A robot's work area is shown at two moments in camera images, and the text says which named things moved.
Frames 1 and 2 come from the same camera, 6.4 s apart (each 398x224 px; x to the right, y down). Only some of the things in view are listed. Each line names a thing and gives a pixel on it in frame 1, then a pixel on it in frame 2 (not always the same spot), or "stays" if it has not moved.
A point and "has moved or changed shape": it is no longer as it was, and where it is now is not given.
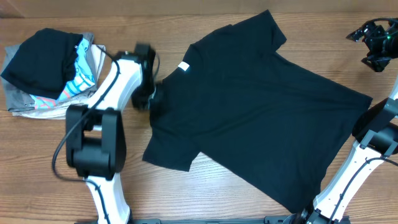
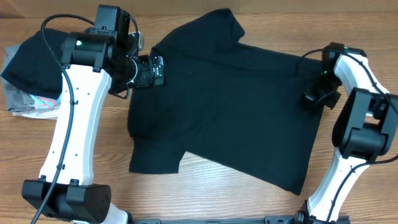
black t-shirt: (232, 98) has moved or changed shape
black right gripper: (374, 33) → (308, 96)
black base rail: (272, 219) stays
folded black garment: (44, 63) stays
